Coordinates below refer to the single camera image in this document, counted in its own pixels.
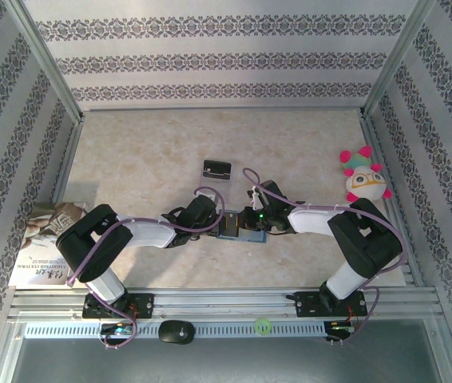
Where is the teal card holder wallet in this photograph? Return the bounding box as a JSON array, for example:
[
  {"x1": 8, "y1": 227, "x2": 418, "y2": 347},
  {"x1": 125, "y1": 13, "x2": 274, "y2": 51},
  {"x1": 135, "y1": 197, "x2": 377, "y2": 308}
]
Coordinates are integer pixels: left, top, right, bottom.
[{"x1": 216, "y1": 209, "x2": 268, "y2": 244}]

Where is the plush toy with glasses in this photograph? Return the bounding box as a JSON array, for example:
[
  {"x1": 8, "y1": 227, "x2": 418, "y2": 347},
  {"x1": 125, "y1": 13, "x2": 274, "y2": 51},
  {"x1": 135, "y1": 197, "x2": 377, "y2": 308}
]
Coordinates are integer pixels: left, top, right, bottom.
[{"x1": 338, "y1": 145, "x2": 394, "y2": 204}]

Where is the black computer mouse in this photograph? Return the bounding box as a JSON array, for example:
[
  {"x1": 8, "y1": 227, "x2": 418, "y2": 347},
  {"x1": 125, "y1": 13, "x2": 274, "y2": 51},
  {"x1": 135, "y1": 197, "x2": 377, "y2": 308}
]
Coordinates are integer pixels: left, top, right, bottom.
[{"x1": 158, "y1": 320, "x2": 196, "y2": 345}]

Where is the right circuit board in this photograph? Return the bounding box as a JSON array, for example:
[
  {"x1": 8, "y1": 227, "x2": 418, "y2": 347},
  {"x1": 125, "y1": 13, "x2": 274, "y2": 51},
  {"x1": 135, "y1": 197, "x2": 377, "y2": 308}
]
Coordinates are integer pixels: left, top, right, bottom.
[{"x1": 327, "y1": 321, "x2": 355, "y2": 334}]

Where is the circuit board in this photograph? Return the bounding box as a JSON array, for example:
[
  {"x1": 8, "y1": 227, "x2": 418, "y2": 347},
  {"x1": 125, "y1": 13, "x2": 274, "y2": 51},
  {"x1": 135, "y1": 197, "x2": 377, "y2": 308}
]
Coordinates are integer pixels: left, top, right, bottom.
[
  {"x1": 100, "y1": 322, "x2": 137, "y2": 337},
  {"x1": 327, "y1": 321, "x2": 355, "y2": 334}
]

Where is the grey metal sheet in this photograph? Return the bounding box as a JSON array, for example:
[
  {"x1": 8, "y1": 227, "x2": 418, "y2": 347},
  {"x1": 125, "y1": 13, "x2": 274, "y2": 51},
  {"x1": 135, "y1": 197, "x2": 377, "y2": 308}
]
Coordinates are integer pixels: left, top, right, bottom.
[{"x1": 0, "y1": 318, "x2": 452, "y2": 383}]

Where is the left circuit board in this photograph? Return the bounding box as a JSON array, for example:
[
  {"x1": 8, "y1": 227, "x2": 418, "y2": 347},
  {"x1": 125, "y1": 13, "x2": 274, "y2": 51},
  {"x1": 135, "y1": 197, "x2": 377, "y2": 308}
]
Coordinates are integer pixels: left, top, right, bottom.
[{"x1": 100, "y1": 322, "x2": 137, "y2": 337}]

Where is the paperback book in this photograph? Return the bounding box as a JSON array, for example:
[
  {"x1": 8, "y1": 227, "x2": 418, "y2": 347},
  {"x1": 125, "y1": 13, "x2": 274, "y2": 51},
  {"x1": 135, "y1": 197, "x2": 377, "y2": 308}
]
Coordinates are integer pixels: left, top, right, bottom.
[{"x1": 9, "y1": 201, "x2": 91, "y2": 290}]

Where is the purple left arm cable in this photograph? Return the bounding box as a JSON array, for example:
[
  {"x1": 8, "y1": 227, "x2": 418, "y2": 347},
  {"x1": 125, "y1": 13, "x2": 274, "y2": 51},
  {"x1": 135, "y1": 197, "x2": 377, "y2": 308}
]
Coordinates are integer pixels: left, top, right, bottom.
[{"x1": 65, "y1": 187, "x2": 224, "y2": 352}]

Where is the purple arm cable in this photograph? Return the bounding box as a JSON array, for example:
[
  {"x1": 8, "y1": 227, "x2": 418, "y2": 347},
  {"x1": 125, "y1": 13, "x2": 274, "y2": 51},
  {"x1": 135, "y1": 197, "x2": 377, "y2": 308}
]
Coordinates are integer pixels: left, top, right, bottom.
[
  {"x1": 241, "y1": 167, "x2": 409, "y2": 348},
  {"x1": 65, "y1": 187, "x2": 224, "y2": 352}
]

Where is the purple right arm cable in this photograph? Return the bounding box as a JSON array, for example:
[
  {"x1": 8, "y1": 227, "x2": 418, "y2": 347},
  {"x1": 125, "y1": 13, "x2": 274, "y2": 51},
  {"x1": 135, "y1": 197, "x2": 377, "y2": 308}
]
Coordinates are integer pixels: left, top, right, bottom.
[{"x1": 241, "y1": 167, "x2": 409, "y2": 348}]

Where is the aluminium mounting rail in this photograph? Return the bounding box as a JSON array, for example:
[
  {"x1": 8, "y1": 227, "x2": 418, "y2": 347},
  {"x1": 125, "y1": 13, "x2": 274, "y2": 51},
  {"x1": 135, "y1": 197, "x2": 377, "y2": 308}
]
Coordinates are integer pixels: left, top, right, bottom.
[{"x1": 8, "y1": 286, "x2": 439, "y2": 320}]

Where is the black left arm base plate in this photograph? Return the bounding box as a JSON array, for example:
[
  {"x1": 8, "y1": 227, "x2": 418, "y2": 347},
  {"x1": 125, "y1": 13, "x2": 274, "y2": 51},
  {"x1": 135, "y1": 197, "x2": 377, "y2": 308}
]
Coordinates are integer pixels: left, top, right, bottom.
[{"x1": 81, "y1": 293, "x2": 156, "y2": 320}]

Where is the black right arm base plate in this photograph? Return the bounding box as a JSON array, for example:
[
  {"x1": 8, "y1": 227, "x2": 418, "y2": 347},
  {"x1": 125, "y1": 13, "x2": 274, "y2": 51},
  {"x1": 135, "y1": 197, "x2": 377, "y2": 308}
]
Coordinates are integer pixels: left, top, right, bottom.
[{"x1": 295, "y1": 290, "x2": 369, "y2": 319}]

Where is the white slotted cable duct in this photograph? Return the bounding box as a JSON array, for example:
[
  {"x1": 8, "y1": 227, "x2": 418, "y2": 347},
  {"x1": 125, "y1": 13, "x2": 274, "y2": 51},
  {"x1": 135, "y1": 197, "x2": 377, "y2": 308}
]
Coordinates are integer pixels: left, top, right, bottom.
[{"x1": 24, "y1": 322, "x2": 327, "y2": 339}]

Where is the aluminium back rail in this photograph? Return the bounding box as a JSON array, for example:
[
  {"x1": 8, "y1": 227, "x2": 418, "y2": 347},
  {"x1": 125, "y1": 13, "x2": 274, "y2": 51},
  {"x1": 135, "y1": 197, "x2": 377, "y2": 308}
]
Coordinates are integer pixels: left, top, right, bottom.
[{"x1": 80, "y1": 104, "x2": 365, "y2": 113}]

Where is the aluminium side rail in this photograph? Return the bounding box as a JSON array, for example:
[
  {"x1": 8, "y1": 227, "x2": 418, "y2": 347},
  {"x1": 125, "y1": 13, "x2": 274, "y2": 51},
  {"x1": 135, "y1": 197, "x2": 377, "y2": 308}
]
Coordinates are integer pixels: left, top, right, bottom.
[
  {"x1": 50, "y1": 119, "x2": 85, "y2": 204},
  {"x1": 359, "y1": 113, "x2": 425, "y2": 288}
]

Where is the aluminium frame post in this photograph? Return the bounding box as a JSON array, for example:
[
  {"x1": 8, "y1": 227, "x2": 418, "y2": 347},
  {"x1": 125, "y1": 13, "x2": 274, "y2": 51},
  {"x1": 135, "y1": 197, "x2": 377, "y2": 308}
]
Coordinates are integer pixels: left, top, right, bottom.
[
  {"x1": 4, "y1": 0, "x2": 85, "y2": 124},
  {"x1": 361, "y1": 0, "x2": 439, "y2": 120}
]

